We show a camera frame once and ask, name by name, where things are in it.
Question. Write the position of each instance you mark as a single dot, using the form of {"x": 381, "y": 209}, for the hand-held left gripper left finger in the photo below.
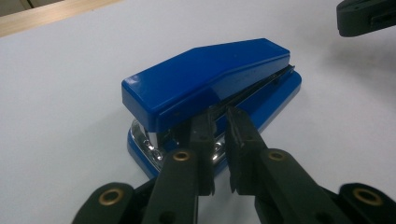
{"x": 205, "y": 140}

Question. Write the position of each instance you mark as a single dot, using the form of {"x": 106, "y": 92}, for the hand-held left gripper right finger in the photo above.
{"x": 244, "y": 149}

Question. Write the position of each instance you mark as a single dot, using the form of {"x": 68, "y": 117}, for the blue stapler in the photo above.
{"x": 199, "y": 77}

